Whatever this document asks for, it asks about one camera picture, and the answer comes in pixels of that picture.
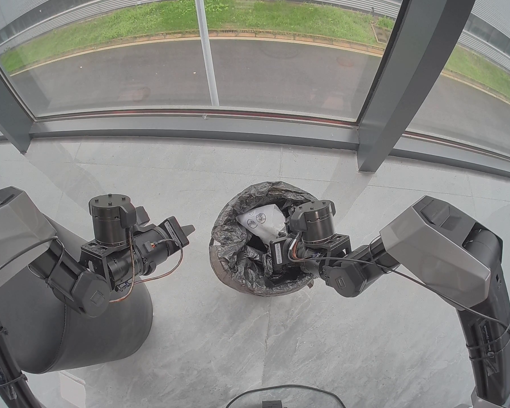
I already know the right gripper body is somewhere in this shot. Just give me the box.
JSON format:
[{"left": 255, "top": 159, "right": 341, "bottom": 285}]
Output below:
[{"left": 270, "top": 235, "right": 324, "bottom": 276}]

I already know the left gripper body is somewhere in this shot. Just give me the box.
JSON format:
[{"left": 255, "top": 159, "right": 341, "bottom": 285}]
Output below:
[{"left": 129, "top": 217, "right": 188, "bottom": 277}]

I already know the black plastic bag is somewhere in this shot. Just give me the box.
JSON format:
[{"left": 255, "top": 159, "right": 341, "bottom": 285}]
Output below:
[{"left": 210, "top": 181, "right": 324, "bottom": 298}]

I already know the clear printed wrapper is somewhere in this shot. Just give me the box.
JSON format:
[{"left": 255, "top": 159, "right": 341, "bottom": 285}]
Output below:
[{"left": 235, "top": 204, "right": 290, "bottom": 250}]

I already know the window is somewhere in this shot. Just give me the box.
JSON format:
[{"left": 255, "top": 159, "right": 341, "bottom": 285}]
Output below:
[{"left": 0, "top": 0, "right": 510, "bottom": 174}]

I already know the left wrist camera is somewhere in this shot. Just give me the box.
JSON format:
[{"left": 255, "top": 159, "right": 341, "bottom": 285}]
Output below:
[{"left": 133, "top": 205, "right": 152, "bottom": 230}]

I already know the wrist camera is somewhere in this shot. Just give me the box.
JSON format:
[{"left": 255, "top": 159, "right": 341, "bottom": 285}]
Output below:
[
  {"left": 289, "top": 204, "right": 307, "bottom": 233},
  {"left": 133, "top": 205, "right": 152, "bottom": 230}
]

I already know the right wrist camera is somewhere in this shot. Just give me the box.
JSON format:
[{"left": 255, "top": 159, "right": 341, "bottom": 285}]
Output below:
[{"left": 289, "top": 204, "right": 307, "bottom": 233}]

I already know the black cable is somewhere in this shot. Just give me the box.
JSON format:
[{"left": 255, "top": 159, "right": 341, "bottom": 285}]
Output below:
[
  {"left": 0, "top": 236, "right": 64, "bottom": 288},
  {"left": 237, "top": 384, "right": 341, "bottom": 408},
  {"left": 319, "top": 257, "right": 510, "bottom": 335}
]

